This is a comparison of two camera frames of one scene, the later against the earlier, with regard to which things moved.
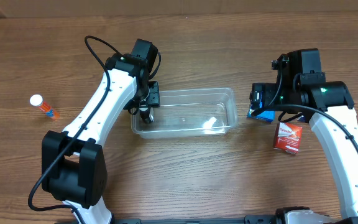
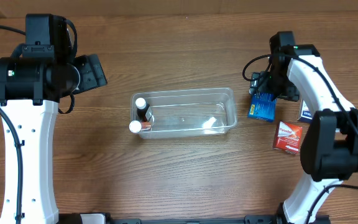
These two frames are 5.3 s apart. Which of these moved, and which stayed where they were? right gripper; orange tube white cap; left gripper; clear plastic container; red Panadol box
Moved: left gripper; orange tube white cap; right gripper
Stayed: clear plastic container; red Panadol box
